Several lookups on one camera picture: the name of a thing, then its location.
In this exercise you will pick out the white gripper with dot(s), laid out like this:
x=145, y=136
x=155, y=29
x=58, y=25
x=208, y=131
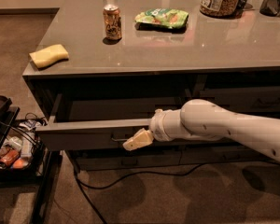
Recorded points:
x=156, y=128

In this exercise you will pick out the grey drawer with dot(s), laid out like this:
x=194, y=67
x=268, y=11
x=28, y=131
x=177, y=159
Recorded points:
x=219, y=154
x=99, y=124
x=244, y=100
x=109, y=159

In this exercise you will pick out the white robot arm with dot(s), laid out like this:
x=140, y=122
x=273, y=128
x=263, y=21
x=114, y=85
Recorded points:
x=199, y=119

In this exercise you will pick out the grey drawer cabinet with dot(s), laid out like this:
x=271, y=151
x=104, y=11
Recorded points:
x=151, y=61

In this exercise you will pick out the green chip bag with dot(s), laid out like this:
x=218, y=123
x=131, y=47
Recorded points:
x=163, y=17

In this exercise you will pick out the orange soda can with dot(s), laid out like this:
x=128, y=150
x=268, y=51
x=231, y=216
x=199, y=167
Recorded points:
x=112, y=21

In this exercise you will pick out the yellow sponge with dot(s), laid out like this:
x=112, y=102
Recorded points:
x=49, y=55

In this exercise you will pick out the black cart with clutter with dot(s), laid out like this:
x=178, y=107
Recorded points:
x=24, y=160

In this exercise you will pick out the large nut jar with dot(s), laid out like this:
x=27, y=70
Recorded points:
x=220, y=0

